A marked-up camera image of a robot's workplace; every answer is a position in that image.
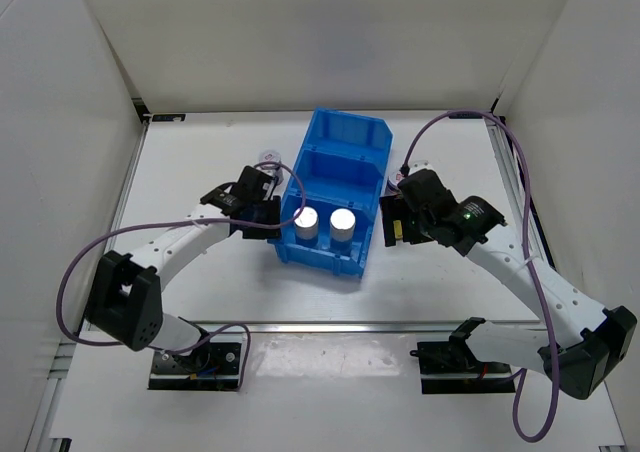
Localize gold-cap yellow bottle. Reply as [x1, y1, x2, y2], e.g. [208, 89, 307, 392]
[393, 220, 403, 240]

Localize silver-cap shaker bottle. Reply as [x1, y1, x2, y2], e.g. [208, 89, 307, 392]
[329, 208, 356, 250]
[294, 206, 319, 247]

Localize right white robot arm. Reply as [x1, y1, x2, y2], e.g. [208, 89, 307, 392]
[380, 166, 638, 400]

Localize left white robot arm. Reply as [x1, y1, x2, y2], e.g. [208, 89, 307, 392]
[86, 166, 280, 372]

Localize right white-lid spice jar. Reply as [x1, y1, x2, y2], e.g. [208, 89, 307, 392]
[385, 169, 404, 196]

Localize white-lid spice jar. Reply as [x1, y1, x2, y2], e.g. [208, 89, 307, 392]
[385, 169, 404, 196]
[258, 149, 283, 185]

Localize left white-lid spice jar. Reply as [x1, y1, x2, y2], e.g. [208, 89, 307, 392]
[258, 149, 283, 185]

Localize blue three-compartment plastic bin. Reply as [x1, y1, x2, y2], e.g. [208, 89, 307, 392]
[270, 109, 393, 278]

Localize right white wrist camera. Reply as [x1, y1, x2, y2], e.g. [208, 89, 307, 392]
[408, 159, 433, 175]

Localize aluminium front rail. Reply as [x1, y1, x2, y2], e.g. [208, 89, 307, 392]
[189, 320, 541, 335]

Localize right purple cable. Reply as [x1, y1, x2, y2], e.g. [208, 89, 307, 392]
[399, 109, 560, 442]

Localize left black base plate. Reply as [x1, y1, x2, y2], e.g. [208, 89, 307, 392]
[147, 323, 252, 392]

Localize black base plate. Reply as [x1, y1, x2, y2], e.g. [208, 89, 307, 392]
[147, 323, 252, 392]
[409, 317, 516, 395]

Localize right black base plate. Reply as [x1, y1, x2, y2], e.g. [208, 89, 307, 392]
[409, 317, 516, 395]

